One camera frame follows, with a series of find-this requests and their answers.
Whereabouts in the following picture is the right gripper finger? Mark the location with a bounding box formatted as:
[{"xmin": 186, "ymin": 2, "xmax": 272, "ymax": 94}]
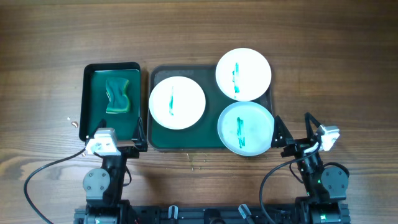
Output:
[
  {"xmin": 271, "ymin": 116, "xmax": 294, "ymax": 147},
  {"xmin": 304, "ymin": 112, "xmax": 321, "ymax": 141}
]

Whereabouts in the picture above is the large dark green tray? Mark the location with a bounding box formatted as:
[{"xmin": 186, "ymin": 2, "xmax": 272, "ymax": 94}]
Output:
[{"xmin": 146, "ymin": 64, "xmax": 275, "ymax": 152}]

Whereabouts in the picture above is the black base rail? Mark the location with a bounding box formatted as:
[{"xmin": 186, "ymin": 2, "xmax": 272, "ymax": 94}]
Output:
[{"xmin": 73, "ymin": 203, "xmax": 351, "ymax": 224}]

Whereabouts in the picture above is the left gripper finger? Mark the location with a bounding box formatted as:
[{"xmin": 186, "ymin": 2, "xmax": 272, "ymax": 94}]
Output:
[
  {"xmin": 132, "ymin": 117, "xmax": 146, "ymax": 142},
  {"xmin": 90, "ymin": 119, "xmax": 106, "ymax": 138}
]

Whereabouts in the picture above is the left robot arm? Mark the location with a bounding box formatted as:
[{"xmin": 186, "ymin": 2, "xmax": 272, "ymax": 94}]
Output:
[{"xmin": 74, "ymin": 118, "xmax": 148, "ymax": 224}]

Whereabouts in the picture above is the right black cable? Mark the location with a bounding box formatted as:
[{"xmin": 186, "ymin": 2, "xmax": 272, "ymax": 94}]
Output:
[{"xmin": 259, "ymin": 141, "xmax": 322, "ymax": 224}]

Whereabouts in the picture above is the small black green tray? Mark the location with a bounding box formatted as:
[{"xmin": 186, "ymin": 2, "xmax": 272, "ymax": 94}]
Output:
[{"xmin": 79, "ymin": 62, "xmax": 141, "ymax": 142}]

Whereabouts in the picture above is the white plate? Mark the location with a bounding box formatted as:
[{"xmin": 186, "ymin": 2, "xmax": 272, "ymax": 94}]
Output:
[
  {"xmin": 149, "ymin": 76, "xmax": 206, "ymax": 130},
  {"xmin": 215, "ymin": 48, "xmax": 272, "ymax": 101}
]

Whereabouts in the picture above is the pale blue plate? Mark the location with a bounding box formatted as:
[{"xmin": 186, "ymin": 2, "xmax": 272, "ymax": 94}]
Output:
[{"xmin": 217, "ymin": 101, "xmax": 274, "ymax": 157}]

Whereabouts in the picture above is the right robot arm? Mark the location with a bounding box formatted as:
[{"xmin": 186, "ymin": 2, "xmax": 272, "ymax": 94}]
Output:
[{"xmin": 271, "ymin": 113, "xmax": 351, "ymax": 224}]

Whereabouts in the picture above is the green yellow sponge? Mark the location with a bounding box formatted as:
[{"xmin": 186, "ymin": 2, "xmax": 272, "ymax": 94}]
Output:
[{"xmin": 106, "ymin": 77, "xmax": 131, "ymax": 114}]

